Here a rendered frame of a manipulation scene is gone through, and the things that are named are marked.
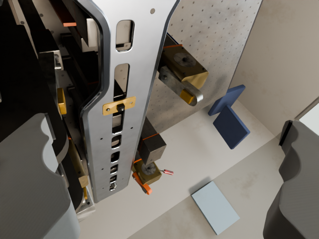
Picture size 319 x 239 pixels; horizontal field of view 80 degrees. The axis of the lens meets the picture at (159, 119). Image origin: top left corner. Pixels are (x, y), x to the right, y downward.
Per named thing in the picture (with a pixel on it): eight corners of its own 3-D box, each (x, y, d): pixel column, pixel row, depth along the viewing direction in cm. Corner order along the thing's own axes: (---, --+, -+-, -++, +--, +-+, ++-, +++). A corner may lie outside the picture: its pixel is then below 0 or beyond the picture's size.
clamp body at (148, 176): (133, 127, 121) (163, 177, 105) (112, 134, 114) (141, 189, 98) (134, 119, 114) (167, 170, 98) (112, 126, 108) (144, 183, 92)
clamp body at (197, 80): (147, 23, 70) (208, 87, 54) (117, 25, 64) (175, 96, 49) (151, 4, 65) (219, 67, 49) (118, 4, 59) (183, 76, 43)
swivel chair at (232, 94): (187, 99, 289) (230, 151, 246) (189, 76, 242) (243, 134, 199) (216, 83, 300) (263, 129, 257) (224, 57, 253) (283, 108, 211)
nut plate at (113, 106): (136, 95, 47) (137, 99, 46) (134, 105, 50) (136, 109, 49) (102, 104, 43) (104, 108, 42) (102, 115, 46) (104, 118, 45)
